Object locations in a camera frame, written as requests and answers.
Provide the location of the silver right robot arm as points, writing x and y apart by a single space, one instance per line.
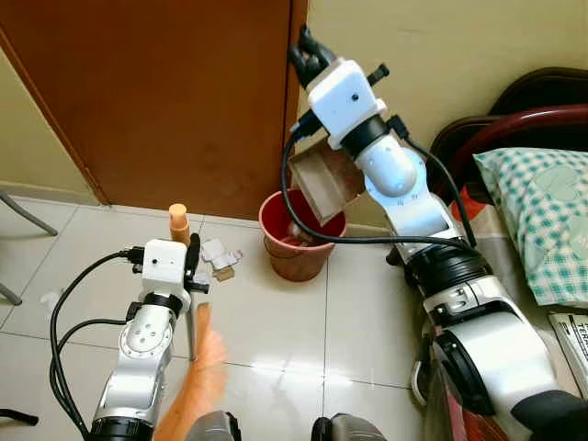
487 349

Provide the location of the green checked pillow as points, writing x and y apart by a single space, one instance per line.
547 220

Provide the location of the grey metal furniture leg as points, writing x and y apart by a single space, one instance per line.
28 213

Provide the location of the black chair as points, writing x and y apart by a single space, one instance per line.
542 87

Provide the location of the brown cardboard box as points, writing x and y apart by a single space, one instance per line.
326 184

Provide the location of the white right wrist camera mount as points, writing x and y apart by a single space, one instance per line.
344 96

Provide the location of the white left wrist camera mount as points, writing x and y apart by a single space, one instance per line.
163 265

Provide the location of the brown wooden door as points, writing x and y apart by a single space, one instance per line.
165 92

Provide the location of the orange broom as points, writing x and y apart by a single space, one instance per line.
197 386

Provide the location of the colourful bed sheet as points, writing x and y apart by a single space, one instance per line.
501 266

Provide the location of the red plastic bucket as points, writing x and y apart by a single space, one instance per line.
294 257

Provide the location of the dark red bed headboard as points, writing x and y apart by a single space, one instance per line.
524 119

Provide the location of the brown cardboard scrap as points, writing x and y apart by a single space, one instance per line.
223 272

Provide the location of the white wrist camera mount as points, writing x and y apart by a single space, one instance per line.
344 96
163 265

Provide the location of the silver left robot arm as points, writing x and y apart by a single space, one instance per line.
138 358

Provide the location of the white and red book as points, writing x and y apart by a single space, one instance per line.
574 344

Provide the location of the grey right robot foot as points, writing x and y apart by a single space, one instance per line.
354 429

